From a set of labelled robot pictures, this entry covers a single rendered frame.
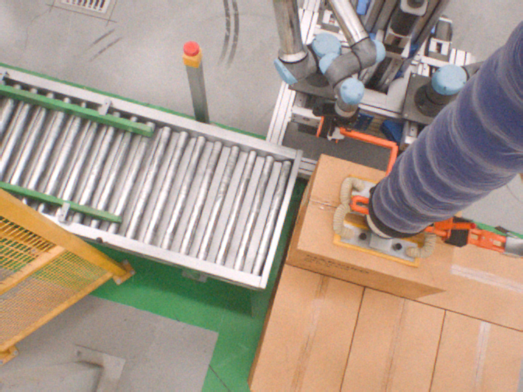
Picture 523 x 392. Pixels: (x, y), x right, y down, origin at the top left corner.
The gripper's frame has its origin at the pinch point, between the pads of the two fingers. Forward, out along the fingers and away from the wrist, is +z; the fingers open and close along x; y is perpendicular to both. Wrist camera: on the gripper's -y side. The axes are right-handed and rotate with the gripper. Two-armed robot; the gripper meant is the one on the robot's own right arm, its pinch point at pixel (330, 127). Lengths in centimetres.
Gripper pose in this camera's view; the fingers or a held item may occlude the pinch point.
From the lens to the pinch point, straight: 210.9
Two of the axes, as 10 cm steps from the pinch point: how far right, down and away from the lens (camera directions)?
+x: 2.7, -9.3, 2.6
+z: -0.4, 2.6, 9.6
